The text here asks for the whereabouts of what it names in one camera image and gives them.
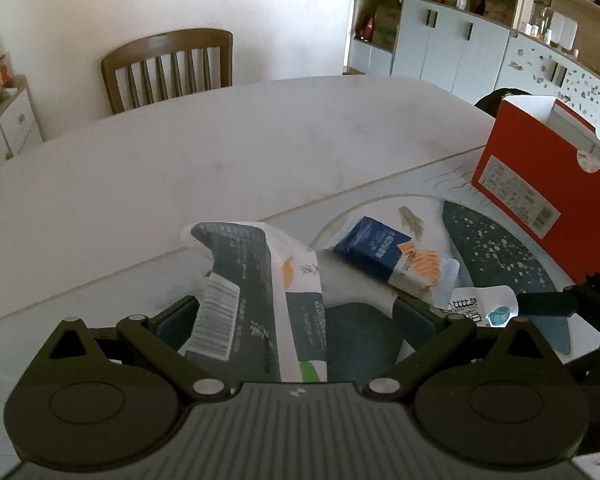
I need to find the tall white cabinet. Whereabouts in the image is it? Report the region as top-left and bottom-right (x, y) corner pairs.
(344, 0), (526, 98)

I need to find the brown wooden chair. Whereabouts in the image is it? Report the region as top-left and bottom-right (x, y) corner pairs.
(101, 28), (234, 115)

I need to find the clear printed table mat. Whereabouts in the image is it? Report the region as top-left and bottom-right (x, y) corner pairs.
(0, 146), (600, 391)

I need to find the red cardboard shoe box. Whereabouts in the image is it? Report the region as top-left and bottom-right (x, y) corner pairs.
(471, 95), (600, 286)

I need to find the blue white orange carton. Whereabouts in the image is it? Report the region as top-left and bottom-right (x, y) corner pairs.
(333, 216), (443, 297)

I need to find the clear white snack bag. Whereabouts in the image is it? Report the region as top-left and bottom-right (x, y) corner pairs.
(430, 257), (520, 328)

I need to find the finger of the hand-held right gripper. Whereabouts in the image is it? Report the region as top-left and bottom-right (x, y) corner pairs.
(517, 287), (581, 318)

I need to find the white desktop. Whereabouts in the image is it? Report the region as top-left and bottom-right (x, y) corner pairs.
(0, 75), (600, 461)

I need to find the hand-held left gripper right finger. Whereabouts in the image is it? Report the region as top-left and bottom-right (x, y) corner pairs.
(363, 295), (567, 405)

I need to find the wooden wall shelf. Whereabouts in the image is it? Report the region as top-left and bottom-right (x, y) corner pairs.
(512, 0), (600, 86)

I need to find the white side cabinet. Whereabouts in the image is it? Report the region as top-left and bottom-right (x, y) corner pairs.
(0, 75), (45, 171)

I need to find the black chair back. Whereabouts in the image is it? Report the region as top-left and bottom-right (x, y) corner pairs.
(474, 88), (536, 117)

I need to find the grey white tissue pack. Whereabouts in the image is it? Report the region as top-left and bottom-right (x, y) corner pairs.
(180, 221), (331, 383)

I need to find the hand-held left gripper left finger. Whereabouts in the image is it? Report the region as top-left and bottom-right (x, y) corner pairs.
(30, 294), (230, 405)

